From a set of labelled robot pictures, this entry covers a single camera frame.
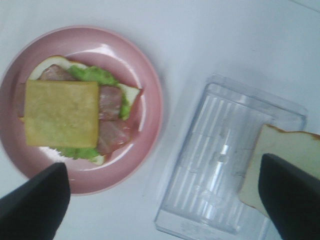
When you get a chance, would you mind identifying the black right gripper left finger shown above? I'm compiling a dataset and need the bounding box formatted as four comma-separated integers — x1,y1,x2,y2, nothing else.
0,162,71,240

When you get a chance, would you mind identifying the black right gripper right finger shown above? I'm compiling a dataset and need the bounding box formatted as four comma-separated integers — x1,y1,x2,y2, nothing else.
258,153,320,240

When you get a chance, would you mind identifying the bread slice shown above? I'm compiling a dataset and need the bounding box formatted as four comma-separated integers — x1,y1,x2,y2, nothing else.
28,55,141,166
238,124,320,217

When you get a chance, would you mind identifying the yellow cheese slice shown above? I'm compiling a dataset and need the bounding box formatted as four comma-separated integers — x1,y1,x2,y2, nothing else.
24,80,100,148

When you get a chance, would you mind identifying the bacon strip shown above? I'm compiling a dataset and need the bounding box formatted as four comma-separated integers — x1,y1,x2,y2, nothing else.
17,64,125,121
96,119,132,156

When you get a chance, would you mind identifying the green lettuce leaf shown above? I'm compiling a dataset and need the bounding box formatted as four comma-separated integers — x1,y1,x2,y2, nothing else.
56,65,140,165

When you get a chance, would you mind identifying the clear right plastic container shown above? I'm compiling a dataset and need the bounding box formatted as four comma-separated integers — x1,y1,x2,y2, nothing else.
154,74,307,240

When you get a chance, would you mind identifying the pink round plate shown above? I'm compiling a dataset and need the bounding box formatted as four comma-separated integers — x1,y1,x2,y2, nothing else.
0,25,164,195

